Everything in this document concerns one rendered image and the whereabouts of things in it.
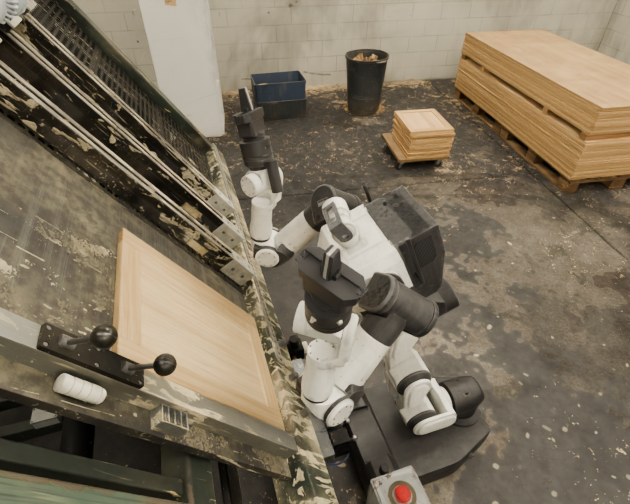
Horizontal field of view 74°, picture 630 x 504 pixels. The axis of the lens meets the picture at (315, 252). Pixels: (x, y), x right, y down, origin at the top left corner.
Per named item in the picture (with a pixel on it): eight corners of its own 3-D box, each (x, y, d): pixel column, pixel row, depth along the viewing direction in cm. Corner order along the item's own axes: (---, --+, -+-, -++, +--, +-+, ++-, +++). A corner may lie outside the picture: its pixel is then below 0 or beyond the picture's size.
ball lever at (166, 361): (127, 382, 77) (177, 378, 70) (110, 375, 74) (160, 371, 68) (135, 362, 79) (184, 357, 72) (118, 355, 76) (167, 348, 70)
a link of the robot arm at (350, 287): (343, 318, 62) (339, 347, 72) (380, 274, 66) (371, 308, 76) (279, 272, 66) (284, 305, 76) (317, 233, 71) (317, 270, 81)
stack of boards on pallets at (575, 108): (666, 184, 389) (718, 100, 339) (562, 194, 376) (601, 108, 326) (523, 92, 575) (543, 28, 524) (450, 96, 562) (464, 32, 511)
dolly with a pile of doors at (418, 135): (448, 168, 413) (457, 129, 387) (396, 173, 406) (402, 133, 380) (425, 141, 459) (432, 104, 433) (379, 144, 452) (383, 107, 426)
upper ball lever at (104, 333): (67, 359, 69) (117, 352, 62) (45, 350, 66) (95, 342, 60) (77, 337, 71) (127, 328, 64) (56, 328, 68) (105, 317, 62)
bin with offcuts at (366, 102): (388, 116, 511) (395, 59, 470) (347, 119, 505) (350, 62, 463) (377, 100, 550) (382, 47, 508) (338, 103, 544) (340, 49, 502)
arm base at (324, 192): (330, 211, 142) (353, 188, 137) (347, 240, 136) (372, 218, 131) (301, 202, 131) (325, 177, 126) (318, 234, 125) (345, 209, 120)
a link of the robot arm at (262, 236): (252, 198, 135) (251, 244, 148) (247, 216, 128) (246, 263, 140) (285, 202, 136) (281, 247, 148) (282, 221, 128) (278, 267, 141)
